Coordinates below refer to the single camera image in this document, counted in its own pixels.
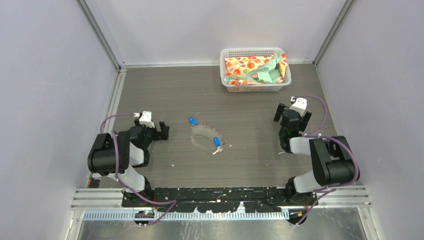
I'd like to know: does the large metal keyring disc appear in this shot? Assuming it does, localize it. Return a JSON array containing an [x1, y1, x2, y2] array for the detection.
[[190, 123, 227, 151]]

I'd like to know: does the white plastic basket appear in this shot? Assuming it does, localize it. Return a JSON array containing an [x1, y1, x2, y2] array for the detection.
[[219, 47, 292, 93]]

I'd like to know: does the blue key tag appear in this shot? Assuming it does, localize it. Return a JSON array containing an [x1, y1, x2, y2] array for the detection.
[[188, 117, 197, 127]]

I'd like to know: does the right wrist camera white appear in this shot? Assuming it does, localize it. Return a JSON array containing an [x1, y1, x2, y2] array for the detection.
[[289, 96, 308, 117]]

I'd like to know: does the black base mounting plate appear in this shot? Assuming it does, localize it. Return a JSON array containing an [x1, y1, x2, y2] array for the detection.
[[121, 186, 316, 213]]

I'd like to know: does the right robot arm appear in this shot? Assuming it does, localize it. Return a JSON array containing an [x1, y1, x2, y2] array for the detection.
[[273, 100, 360, 205]]

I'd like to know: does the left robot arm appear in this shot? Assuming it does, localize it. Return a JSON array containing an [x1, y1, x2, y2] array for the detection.
[[87, 120, 170, 207]]

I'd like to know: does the aluminium frame rail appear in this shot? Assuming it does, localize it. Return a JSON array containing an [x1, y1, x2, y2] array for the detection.
[[71, 185, 372, 225]]

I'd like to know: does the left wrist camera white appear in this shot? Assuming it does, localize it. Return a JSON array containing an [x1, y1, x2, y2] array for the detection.
[[133, 111, 155, 128]]

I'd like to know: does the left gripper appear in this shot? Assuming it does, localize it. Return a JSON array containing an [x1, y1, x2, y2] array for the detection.
[[134, 118, 168, 150]]

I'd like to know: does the floral patterned cloth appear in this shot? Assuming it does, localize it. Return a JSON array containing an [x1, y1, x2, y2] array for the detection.
[[223, 51, 289, 86]]

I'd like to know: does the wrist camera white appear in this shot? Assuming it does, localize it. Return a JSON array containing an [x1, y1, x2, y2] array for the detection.
[[133, 111, 155, 128], [289, 96, 308, 117]]

